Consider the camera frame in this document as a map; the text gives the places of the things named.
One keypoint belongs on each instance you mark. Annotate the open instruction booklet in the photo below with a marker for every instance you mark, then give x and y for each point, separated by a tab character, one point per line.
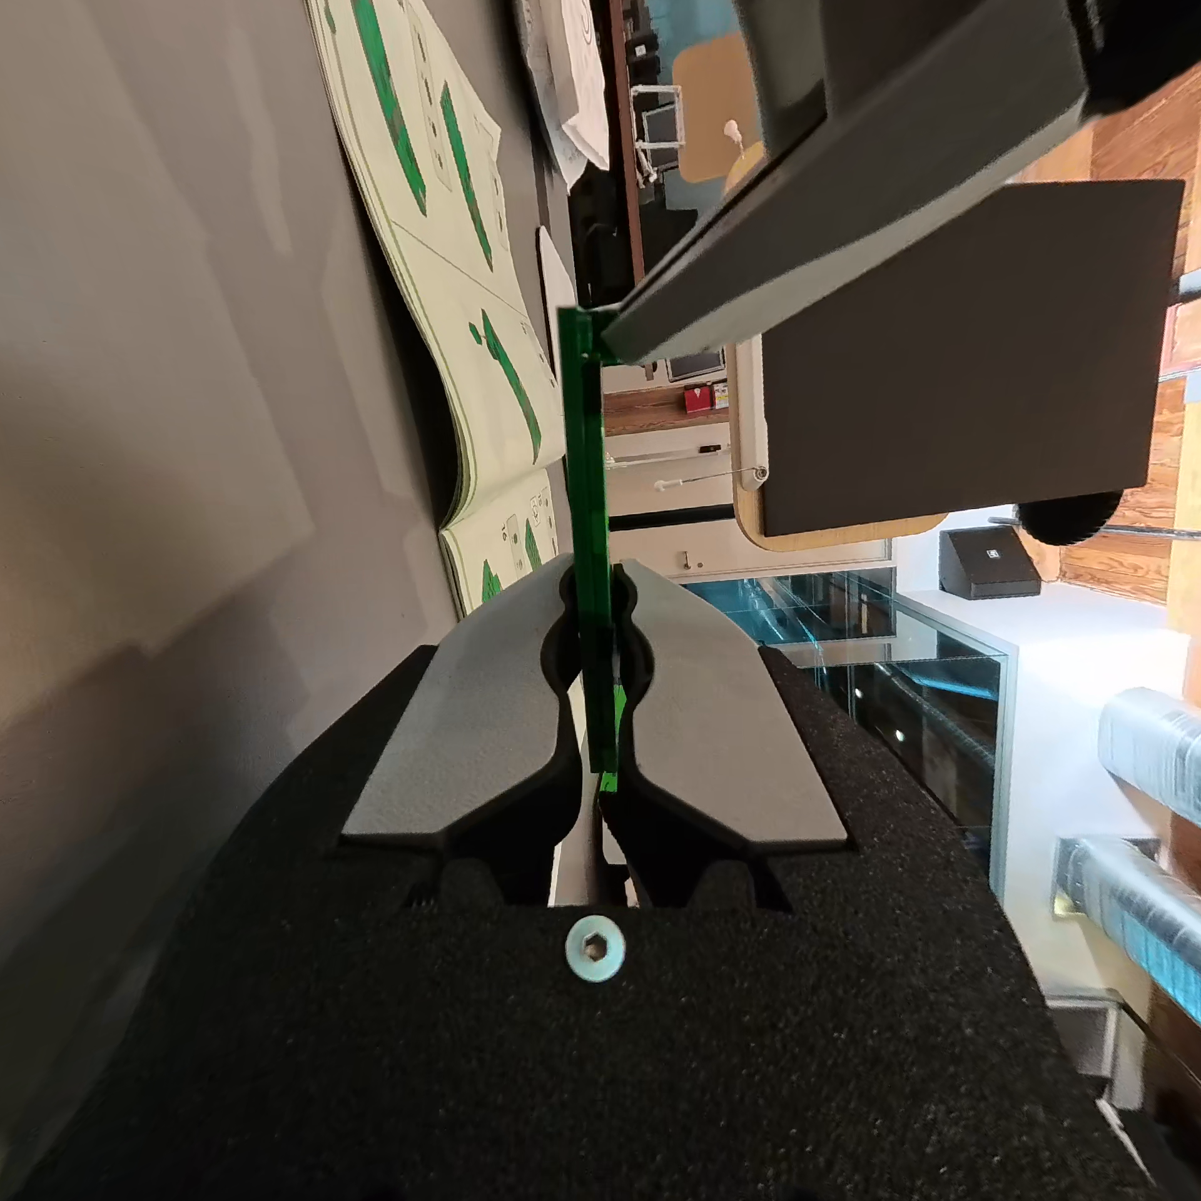
441	235

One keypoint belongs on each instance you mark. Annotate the silver ventilation duct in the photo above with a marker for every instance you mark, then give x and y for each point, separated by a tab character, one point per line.
1154	751
1127	910

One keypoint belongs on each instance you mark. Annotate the black speaker box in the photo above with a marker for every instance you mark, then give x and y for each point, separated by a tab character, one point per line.
990	564

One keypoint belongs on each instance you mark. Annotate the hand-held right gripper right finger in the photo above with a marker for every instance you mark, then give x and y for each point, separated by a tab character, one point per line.
723	741

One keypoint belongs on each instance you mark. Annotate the white divider bracket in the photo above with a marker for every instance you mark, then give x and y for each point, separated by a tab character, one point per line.
676	470

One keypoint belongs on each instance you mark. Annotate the green brick plate assembly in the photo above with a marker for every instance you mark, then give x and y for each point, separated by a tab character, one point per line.
587	470

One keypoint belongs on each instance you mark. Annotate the small grey monitor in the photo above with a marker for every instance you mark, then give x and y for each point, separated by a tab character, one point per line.
700	366

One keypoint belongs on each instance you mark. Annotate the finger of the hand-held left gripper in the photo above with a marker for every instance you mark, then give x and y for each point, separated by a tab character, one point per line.
789	66
891	141

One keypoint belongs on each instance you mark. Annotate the light wooden divider panel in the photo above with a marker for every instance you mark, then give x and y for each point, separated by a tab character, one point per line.
714	103

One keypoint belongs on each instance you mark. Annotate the glass partition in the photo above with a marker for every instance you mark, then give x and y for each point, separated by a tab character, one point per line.
891	676

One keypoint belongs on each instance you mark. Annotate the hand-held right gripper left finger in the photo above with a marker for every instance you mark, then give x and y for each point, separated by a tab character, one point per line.
460	741

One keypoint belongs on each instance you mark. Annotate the black fuzzy object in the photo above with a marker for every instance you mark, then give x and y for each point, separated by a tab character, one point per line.
1070	519

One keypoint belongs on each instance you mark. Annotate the black desk divider panel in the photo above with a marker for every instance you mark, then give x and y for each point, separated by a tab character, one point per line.
958	376

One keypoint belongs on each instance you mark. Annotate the grey desk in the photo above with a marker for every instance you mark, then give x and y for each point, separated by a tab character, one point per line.
188	376

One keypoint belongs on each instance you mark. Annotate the small red box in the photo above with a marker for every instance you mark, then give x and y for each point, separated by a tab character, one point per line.
698	400

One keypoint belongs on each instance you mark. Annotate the dark wooden table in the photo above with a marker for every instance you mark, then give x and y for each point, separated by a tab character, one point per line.
627	141

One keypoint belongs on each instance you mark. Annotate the white paper sheets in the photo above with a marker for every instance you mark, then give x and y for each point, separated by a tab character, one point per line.
569	84

